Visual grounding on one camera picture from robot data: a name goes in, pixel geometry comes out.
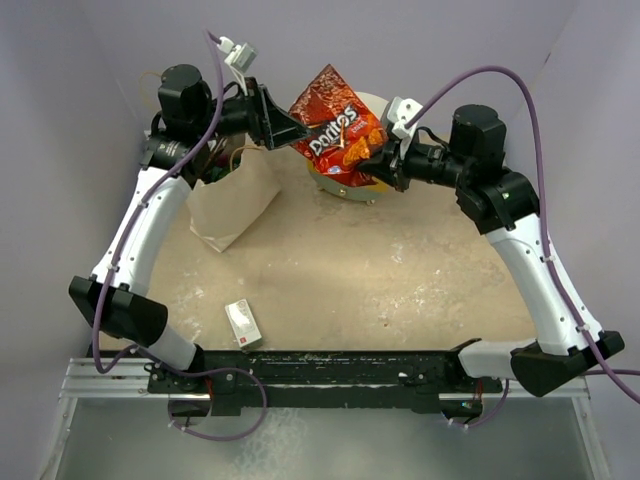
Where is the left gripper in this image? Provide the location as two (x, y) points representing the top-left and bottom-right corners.
(194, 77), (312, 150)

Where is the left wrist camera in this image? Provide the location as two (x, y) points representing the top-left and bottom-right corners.
(218, 36), (258, 94)

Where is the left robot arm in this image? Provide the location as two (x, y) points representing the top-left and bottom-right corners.
(69, 64), (311, 392)

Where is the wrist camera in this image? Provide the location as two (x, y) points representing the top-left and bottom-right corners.
(381, 96), (422, 157)
(218, 36), (258, 94)

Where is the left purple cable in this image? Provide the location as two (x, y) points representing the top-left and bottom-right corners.
(91, 29), (269, 442)

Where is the green snack bag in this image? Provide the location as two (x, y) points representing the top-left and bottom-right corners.
(204, 164), (234, 184)

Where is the red chips bag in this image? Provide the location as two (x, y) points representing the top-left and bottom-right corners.
(289, 64), (387, 187)

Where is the pastel mini drawer cabinet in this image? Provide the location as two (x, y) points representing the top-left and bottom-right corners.
(306, 91), (390, 205)

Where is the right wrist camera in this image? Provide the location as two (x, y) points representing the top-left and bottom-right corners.
(381, 96), (422, 157)

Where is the small white box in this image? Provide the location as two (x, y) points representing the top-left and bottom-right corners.
(225, 299), (263, 350)

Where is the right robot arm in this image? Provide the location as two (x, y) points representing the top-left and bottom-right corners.
(358, 97), (625, 397)

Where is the white paper bag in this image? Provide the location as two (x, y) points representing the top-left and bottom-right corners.
(138, 69), (282, 254)

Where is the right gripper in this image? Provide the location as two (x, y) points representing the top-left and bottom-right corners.
(359, 130), (473, 192)

